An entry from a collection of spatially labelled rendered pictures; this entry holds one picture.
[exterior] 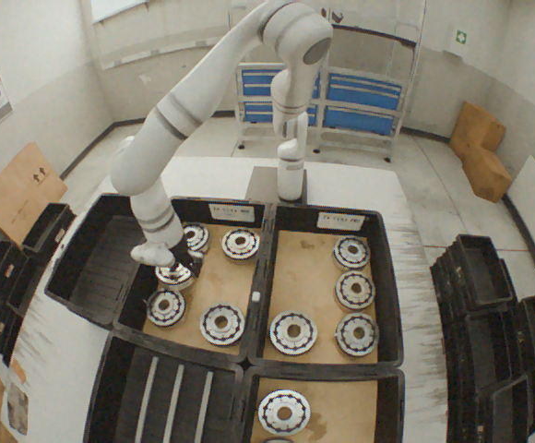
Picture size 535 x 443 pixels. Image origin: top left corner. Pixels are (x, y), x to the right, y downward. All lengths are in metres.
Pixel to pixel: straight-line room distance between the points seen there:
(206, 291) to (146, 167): 0.37
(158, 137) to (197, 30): 3.00
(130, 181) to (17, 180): 2.88
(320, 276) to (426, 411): 0.54
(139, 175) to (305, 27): 0.29
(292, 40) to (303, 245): 0.51
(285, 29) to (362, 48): 2.83
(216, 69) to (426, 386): 0.88
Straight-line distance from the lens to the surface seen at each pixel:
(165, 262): 0.42
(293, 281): 0.59
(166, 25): 3.47
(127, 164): 0.33
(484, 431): 1.26
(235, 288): 0.59
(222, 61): 0.34
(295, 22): 0.33
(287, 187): 0.83
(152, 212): 0.40
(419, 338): 0.81
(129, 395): 0.63
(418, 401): 0.79
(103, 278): 0.77
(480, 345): 1.45
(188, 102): 0.32
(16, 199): 3.15
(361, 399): 0.57
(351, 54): 3.13
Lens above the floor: 1.36
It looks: 50 degrees down
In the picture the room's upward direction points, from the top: 2 degrees counter-clockwise
